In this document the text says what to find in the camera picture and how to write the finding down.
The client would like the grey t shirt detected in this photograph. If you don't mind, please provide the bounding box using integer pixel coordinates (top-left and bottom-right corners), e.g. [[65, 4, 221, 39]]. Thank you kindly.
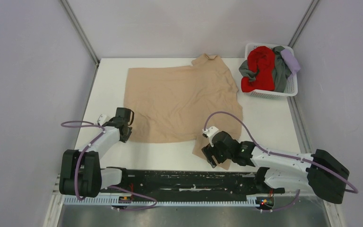
[[239, 45, 292, 93]]

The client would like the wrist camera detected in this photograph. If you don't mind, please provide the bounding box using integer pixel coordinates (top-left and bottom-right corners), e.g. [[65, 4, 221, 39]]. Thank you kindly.
[[97, 114, 108, 126], [202, 126, 220, 147]]

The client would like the white plastic laundry basket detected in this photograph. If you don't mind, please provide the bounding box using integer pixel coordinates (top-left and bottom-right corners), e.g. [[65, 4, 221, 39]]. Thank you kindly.
[[244, 43, 298, 99]]

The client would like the left corner wall profile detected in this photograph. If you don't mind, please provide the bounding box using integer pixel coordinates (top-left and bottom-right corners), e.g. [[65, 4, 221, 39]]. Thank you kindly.
[[59, 0, 100, 68]]

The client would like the white slotted cable duct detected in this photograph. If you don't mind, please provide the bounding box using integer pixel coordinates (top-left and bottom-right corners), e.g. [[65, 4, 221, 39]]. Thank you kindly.
[[63, 193, 272, 208]]

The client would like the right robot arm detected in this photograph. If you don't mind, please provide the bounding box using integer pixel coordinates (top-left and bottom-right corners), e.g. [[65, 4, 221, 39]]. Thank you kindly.
[[202, 129, 350, 204]]

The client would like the aluminium frame rail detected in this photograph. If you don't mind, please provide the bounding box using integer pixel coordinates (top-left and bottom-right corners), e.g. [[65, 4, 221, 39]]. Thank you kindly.
[[51, 174, 318, 197]]

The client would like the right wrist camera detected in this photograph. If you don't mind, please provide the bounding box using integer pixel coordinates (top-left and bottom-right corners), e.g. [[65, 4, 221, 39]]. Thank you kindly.
[[202, 126, 220, 147]]

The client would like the corner wall profile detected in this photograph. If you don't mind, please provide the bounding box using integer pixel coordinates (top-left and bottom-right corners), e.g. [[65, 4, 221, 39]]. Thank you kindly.
[[59, 0, 100, 68], [288, 0, 320, 48]]

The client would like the red t shirt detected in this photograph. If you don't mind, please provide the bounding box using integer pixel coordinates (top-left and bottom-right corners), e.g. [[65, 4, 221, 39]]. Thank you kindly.
[[239, 46, 275, 93]]

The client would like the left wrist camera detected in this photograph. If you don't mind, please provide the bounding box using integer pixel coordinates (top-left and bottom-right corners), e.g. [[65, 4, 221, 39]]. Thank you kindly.
[[97, 114, 108, 126]]

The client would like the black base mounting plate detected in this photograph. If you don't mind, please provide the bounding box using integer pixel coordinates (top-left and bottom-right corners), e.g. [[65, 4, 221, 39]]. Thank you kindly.
[[100, 169, 285, 203]]

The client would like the right corner wall profile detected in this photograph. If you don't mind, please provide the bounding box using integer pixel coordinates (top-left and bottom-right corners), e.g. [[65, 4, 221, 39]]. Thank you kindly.
[[288, 0, 320, 48]]

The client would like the beige t shirt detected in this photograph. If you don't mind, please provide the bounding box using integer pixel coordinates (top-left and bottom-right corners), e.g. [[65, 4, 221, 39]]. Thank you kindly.
[[123, 54, 243, 158]]

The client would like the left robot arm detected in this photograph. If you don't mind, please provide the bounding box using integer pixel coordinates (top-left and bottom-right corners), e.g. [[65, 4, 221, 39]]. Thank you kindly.
[[59, 107, 135, 201]]

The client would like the lilac t shirt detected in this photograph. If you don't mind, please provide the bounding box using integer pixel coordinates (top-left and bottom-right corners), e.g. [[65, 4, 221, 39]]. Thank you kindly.
[[280, 49, 301, 74]]

